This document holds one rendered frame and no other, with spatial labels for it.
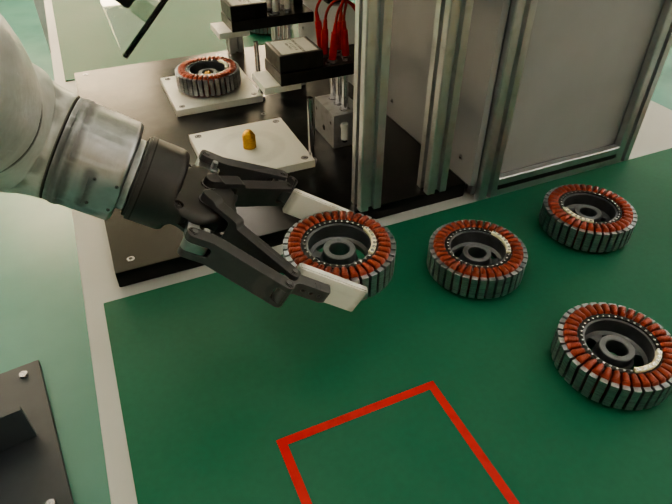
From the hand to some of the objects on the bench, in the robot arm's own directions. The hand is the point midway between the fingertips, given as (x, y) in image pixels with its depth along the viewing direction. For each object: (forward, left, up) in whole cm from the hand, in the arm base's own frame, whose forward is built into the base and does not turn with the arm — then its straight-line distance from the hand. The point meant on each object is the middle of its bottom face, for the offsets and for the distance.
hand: (336, 252), depth 56 cm
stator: (+17, -6, -8) cm, 20 cm away
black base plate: (+17, +42, -9) cm, 47 cm away
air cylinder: (+25, +27, -6) cm, 38 cm away
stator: (+34, -11, -9) cm, 36 cm away
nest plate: (+12, +32, -6) cm, 34 cm away
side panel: (+43, -1, -9) cm, 44 cm away
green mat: (+16, -26, -9) cm, 32 cm away
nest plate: (+20, +54, -6) cm, 58 cm away
